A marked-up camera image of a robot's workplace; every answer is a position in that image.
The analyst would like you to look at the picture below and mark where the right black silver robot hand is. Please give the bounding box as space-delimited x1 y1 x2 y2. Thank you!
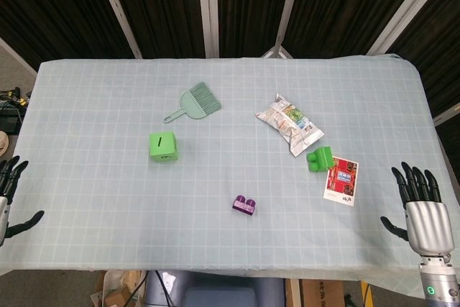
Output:
379 162 452 258

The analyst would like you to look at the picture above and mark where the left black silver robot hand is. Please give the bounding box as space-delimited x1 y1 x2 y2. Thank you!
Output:
0 155 45 249

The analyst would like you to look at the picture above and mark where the green cube with slot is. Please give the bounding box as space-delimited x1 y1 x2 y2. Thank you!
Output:
148 131 178 163

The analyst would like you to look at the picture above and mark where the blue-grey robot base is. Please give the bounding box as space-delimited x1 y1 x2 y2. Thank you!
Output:
143 270 287 307

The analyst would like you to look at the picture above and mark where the mint green hand brush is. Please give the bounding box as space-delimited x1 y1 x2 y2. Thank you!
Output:
162 81 222 124

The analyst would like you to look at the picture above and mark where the red and white card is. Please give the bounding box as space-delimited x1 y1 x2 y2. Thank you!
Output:
322 156 359 206

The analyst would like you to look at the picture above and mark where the green toy building block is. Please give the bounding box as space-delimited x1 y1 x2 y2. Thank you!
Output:
305 146 336 173

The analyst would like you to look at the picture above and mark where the brown cardboard box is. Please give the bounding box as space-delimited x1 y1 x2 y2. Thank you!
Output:
299 278 346 307

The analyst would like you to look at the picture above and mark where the cardboard and paper clutter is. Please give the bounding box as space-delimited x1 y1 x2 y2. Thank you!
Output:
89 270 148 307

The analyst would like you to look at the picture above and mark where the silver crumpled snack bag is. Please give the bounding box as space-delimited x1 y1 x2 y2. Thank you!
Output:
254 93 326 157

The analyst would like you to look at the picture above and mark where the purple toy building block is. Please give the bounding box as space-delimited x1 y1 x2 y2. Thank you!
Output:
231 194 258 216

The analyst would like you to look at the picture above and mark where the light blue checked tablecloth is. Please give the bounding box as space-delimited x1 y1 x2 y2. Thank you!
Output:
0 53 460 289

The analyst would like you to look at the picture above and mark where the black equipment with cables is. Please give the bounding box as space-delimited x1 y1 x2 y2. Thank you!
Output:
0 86 32 134

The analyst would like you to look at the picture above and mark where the white partition frame post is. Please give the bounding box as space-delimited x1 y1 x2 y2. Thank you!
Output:
91 0 144 59
366 0 443 57
261 0 306 59
196 0 221 58

